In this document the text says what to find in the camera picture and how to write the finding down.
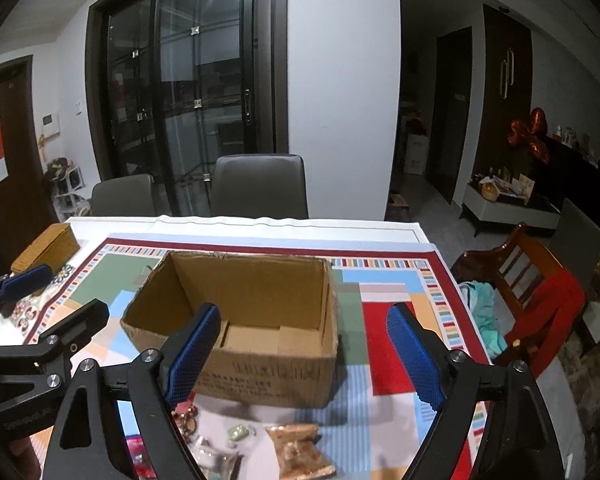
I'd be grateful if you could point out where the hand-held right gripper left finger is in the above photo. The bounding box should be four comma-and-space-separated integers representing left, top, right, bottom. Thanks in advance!
40, 302, 223, 480

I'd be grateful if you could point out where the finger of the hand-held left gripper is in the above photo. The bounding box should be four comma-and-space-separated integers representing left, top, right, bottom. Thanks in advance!
0, 298, 111, 361
0, 264, 53, 320

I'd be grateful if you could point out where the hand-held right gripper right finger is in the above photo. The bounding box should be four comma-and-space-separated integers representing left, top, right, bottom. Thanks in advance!
386, 302, 566, 480

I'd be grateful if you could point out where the gold snack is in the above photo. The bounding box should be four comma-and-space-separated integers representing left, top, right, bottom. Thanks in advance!
265, 423, 337, 480

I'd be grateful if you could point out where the brown woven box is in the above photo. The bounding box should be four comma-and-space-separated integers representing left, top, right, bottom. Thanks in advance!
10, 223, 81, 276

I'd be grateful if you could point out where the red foil wrapped candy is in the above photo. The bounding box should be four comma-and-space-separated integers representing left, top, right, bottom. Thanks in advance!
172, 405, 202, 435

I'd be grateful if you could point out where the pale green wrapped candy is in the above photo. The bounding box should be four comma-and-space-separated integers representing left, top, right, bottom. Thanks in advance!
227, 424, 257, 444

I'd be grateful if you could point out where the teal cloth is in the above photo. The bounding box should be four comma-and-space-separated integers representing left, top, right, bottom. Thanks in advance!
457, 280, 509, 356

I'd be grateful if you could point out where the colourful patterned tablecloth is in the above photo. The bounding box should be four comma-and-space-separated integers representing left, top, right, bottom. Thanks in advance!
30, 232, 496, 480

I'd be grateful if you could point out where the white shoe shelf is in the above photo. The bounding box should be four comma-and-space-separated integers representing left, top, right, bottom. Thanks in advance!
44, 157, 92, 222

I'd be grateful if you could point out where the clear wrapped snack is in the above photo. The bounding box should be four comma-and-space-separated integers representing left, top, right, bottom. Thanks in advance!
192, 437, 244, 480

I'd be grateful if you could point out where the brown wooden door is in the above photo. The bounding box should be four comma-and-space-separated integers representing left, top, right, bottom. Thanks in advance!
0, 55, 48, 276

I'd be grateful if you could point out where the grey dining chair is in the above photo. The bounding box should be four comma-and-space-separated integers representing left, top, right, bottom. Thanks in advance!
210, 154, 309, 220
547, 197, 600, 292
90, 174, 156, 217

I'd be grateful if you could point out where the wooden armchair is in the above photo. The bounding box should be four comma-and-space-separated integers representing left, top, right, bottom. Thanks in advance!
450, 222, 588, 378

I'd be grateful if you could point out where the red cloth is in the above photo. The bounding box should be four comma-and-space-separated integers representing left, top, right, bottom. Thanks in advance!
500, 267, 587, 376

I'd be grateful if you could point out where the white table cover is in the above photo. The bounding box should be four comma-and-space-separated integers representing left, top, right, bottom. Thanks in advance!
62, 216, 437, 261

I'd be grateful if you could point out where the white low table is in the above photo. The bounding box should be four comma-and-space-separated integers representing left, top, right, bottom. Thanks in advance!
461, 182, 562, 239

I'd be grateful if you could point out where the hallway cardboard box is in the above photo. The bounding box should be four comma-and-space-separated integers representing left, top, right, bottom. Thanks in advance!
403, 132, 429, 176

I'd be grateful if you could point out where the dark glass sliding door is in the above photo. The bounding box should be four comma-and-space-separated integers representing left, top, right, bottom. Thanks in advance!
85, 0, 288, 217

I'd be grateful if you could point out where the red foil balloon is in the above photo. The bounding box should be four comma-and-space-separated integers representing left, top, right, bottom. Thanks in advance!
509, 107, 552, 164

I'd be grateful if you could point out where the dark cabinet door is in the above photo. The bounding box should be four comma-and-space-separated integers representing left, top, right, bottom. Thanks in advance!
481, 4, 534, 207

